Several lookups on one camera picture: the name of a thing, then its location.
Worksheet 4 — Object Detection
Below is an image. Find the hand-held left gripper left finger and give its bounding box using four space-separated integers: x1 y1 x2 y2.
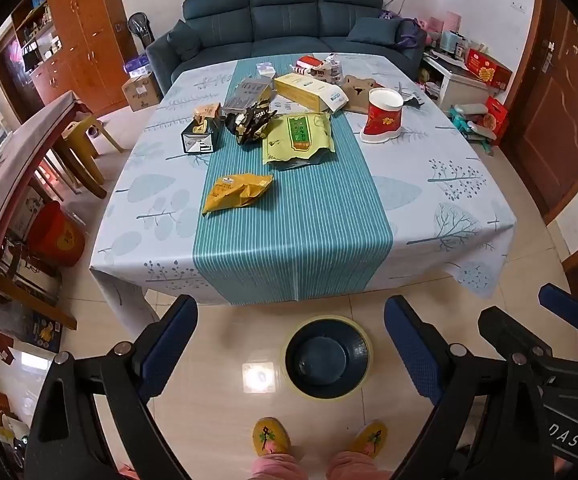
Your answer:
24 294 200 480

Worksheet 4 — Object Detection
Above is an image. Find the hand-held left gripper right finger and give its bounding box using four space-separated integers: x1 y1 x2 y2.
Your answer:
383 294 561 480

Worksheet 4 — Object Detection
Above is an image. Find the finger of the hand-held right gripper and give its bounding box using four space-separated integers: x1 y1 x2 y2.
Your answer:
538 283 578 341
478 306 554 361

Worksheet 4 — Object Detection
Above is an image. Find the dark round trash bin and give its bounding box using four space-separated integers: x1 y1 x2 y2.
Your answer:
280 314 373 402

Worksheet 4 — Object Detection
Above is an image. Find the green yellow tea bag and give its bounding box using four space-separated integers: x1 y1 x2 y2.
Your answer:
261 111 336 167

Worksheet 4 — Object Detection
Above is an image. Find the brown pulp cup holder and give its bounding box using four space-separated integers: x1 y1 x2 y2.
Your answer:
341 75 385 113

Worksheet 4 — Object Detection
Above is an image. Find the long yellow carton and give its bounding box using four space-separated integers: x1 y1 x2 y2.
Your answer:
274 72 346 113

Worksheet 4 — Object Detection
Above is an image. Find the yellow knitted slipper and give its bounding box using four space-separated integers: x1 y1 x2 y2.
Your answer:
253 416 292 458
349 420 389 460

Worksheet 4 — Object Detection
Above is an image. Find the blue printed box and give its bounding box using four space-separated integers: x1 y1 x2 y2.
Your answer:
19 310 64 353

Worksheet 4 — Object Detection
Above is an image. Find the person's right leg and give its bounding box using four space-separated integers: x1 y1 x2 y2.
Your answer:
326 451 392 480

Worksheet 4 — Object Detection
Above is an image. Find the person's leg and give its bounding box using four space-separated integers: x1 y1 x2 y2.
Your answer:
250 452 301 480
326 451 392 480

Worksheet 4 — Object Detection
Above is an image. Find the red plastic bucket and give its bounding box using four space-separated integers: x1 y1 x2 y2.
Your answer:
26 201 87 268

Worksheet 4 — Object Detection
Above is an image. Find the person's left leg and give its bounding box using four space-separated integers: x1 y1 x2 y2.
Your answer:
250 452 301 480

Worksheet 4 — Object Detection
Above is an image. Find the yellow snack packet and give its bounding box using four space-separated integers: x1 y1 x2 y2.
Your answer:
202 172 275 217

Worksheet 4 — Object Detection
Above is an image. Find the brown wooden door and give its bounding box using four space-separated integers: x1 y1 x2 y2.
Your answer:
499 0 578 226

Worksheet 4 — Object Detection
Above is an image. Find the small red gift box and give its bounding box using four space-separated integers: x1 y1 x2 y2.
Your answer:
482 96 509 137

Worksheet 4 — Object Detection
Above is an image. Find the teal plastic toy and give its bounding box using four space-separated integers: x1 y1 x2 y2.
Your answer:
448 104 500 148

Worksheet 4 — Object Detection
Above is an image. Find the black white carton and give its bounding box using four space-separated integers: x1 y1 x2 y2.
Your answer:
181 119 221 154

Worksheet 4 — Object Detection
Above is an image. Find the yellow plastic stool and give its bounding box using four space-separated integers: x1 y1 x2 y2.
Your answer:
61 119 124 156

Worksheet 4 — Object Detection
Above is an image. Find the red paper bucket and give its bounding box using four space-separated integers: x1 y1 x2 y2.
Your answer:
360 87 404 145

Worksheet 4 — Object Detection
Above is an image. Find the small tan snack packet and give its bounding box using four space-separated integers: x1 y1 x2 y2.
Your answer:
192 102 222 133

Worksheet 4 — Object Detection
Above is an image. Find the black gold crumpled wrapper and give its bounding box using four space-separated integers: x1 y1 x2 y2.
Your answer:
224 101 277 146

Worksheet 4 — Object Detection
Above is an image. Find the cloth covered side table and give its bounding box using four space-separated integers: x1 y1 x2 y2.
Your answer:
0 91 94 321

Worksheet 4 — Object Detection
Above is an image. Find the white side cabinet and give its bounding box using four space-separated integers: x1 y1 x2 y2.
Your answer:
421 52 495 108

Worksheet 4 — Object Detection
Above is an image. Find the large red gift box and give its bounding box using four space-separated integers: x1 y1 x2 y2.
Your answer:
464 47 512 92

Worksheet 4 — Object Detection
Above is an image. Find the brown cardboard box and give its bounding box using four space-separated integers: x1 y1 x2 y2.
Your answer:
121 72 162 112

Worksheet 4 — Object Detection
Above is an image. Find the pale teal appliance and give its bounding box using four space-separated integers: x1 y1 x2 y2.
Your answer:
439 30 467 58

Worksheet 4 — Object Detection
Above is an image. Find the purple white box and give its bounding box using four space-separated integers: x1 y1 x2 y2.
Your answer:
123 52 152 77

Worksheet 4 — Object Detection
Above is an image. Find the white printed crumpled wrapper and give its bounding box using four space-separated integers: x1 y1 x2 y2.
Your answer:
314 53 344 86

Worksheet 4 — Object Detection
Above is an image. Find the pink gift bag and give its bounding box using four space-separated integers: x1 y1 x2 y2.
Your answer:
421 12 462 41

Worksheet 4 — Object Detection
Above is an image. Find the dark teal cushion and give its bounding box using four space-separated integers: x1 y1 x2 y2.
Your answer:
345 16 402 45
168 20 205 63

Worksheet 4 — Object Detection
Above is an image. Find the purple bag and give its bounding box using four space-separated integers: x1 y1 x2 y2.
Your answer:
379 9 427 51

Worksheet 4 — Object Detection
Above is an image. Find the black standing fan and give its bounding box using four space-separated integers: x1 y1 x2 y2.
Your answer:
128 12 156 56

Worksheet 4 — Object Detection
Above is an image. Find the orange wooden cabinet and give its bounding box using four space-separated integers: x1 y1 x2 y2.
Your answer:
11 0 142 116

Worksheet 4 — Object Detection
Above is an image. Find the dark teal sofa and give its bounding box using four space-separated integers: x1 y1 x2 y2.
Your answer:
146 0 427 86

